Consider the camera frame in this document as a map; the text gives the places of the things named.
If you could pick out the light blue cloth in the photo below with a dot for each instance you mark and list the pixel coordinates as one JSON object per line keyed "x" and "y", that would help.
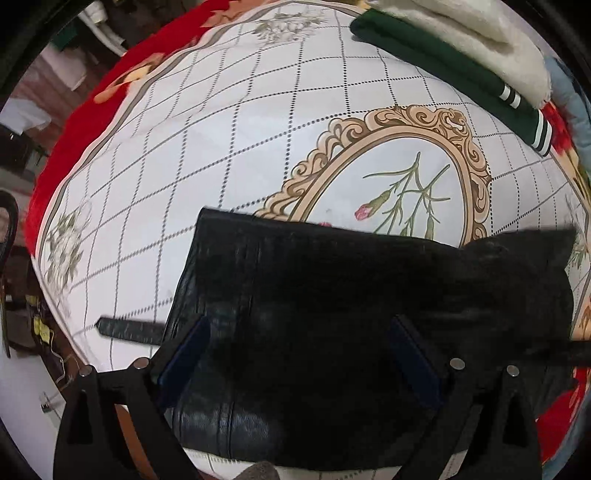
{"x": 575, "y": 101}

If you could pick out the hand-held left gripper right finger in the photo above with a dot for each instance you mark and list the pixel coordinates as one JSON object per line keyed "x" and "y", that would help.
{"x": 408, "y": 355}

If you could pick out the dark green striped-cuff garment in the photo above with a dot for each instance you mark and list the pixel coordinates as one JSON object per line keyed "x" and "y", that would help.
{"x": 443, "y": 60}

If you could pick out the white hanging garment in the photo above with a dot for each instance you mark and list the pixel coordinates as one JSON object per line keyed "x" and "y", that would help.
{"x": 99, "y": 23}

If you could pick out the black leather coat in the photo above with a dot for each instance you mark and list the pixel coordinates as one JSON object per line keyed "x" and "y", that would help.
{"x": 323, "y": 295}

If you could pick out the white floral printed bedsheet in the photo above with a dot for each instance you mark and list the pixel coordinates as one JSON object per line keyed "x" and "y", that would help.
{"x": 221, "y": 138}

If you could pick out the cream fleece garment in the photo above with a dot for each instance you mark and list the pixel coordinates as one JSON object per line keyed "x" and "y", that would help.
{"x": 489, "y": 32}

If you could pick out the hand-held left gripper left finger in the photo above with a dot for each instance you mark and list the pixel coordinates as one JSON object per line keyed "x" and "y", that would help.
{"x": 187, "y": 355}

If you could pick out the red floral blanket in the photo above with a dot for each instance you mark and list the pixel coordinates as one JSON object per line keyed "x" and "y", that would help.
{"x": 83, "y": 134}

